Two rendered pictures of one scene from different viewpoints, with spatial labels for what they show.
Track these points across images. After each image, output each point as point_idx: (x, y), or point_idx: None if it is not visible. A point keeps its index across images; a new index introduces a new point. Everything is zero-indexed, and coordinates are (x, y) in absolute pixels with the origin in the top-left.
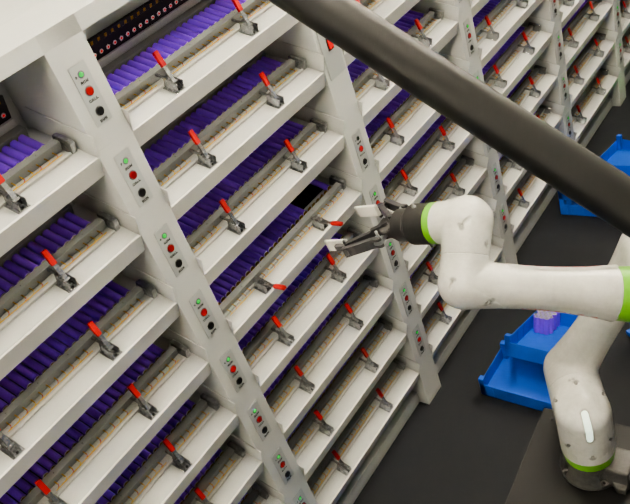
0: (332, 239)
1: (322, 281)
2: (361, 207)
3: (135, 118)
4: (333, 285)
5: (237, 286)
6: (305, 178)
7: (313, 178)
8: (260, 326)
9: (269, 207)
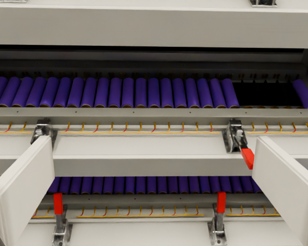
0: (35, 150)
1: (193, 216)
2: (273, 152)
3: None
4: (198, 235)
5: (15, 108)
6: (251, 23)
7: (275, 45)
8: (62, 190)
9: (112, 6)
